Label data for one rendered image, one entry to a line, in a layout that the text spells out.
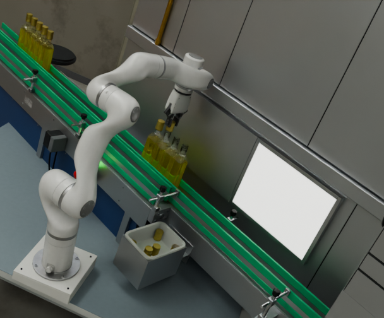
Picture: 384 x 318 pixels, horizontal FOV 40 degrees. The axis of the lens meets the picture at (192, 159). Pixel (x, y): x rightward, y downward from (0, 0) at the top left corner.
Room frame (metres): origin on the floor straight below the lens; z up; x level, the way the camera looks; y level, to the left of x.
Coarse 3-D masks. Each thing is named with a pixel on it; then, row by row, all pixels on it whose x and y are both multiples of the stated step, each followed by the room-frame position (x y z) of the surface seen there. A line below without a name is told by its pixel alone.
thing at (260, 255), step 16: (64, 80) 2.62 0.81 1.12; (80, 96) 2.53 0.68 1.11; (96, 112) 2.44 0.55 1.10; (192, 192) 2.00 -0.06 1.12; (208, 208) 1.94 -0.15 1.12; (224, 224) 1.88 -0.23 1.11; (240, 240) 1.82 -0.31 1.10; (256, 256) 1.77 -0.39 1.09; (272, 272) 1.71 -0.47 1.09; (288, 272) 1.69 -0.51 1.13; (304, 288) 1.63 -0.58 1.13; (320, 304) 1.58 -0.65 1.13
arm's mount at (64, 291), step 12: (36, 252) 1.63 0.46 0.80; (84, 252) 1.72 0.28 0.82; (24, 264) 1.55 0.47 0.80; (84, 264) 1.65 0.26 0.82; (12, 276) 1.50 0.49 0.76; (24, 276) 1.50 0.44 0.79; (36, 276) 1.51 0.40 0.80; (84, 276) 1.61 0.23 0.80; (36, 288) 1.49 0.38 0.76; (48, 288) 1.49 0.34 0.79; (60, 288) 1.49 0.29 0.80; (72, 288) 1.51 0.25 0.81; (60, 300) 1.49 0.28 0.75
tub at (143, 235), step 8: (152, 224) 1.82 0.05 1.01; (160, 224) 1.86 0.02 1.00; (128, 232) 1.71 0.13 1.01; (136, 232) 1.75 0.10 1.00; (144, 232) 1.78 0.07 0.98; (152, 232) 1.83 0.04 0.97; (168, 232) 1.83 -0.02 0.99; (128, 240) 1.67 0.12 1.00; (136, 240) 1.76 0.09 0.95; (144, 240) 1.79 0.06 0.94; (152, 240) 1.81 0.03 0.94; (160, 240) 1.83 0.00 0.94; (168, 240) 1.82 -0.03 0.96; (176, 240) 1.80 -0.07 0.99; (136, 248) 1.64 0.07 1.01; (144, 248) 1.74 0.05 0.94; (160, 248) 1.78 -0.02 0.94; (168, 248) 1.80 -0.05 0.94; (176, 248) 1.73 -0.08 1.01; (144, 256) 1.61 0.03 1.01; (152, 256) 1.71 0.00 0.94; (160, 256) 1.65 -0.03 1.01
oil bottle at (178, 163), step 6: (174, 156) 2.03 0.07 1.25; (180, 156) 2.02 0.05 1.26; (186, 156) 2.04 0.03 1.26; (174, 162) 2.02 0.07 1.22; (180, 162) 2.01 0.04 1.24; (186, 162) 2.03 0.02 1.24; (168, 168) 2.03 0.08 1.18; (174, 168) 2.01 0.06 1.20; (180, 168) 2.01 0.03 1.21; (168, 174) 2.02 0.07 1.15; (174, 174) 2.00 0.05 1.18; (180, 174) 2.03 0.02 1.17; (174, 180) 2.01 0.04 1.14; (180, 180) 2.04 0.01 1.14
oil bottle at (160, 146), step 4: (160, 140) 2.10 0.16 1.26; (156, 144) 2.09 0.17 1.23; (160, 144) 2.08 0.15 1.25; (164, 144) 2.08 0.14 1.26; (168, 144) 2.09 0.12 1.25; (156, 148) 2.09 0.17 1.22; (160, 148) 2.07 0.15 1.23; (164, 148) 2.07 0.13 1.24; (152, 152) 2.10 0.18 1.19; (156, 152) 2.08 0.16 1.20; (160, 152) 2.07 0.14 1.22; (152, 156) 2.09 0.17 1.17; (156, 156) 2.08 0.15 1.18; (160, 156) 2.07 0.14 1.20; (152, 160) 2.09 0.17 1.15; (156, 160) 2.07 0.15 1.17; (152, 164) 2.08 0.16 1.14; (156, 164) 2.07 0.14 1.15; (156, 168) 2.07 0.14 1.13
